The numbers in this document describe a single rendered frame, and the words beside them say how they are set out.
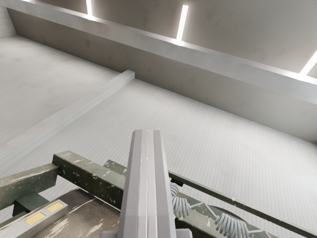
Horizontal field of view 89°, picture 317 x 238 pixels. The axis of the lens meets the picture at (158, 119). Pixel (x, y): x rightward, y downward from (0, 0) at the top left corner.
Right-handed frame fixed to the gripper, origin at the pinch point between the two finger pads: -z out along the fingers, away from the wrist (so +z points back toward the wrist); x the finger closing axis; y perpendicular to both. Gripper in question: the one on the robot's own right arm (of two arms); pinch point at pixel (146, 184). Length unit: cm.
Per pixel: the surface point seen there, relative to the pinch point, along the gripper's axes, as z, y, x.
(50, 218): -21, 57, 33
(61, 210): -24, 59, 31
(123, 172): -73, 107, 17
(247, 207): -20, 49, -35
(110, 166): -79, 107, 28
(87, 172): -44, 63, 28
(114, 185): -36, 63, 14
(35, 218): -20, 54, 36
